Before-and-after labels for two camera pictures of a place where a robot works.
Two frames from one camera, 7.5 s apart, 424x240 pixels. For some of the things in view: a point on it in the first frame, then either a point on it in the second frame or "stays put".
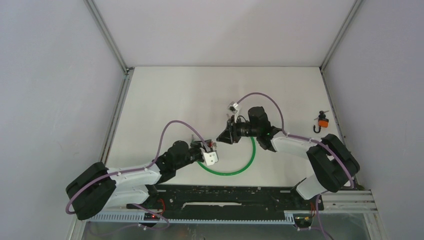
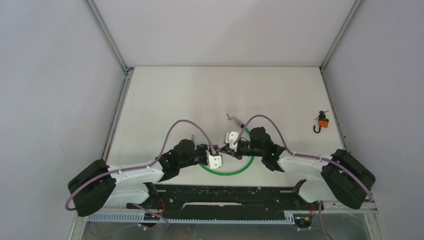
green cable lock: [231, 174] stays put
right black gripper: [230, 135] -> [232, 152]
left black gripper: [198, 145] stays put
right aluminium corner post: [337, 40] stays put
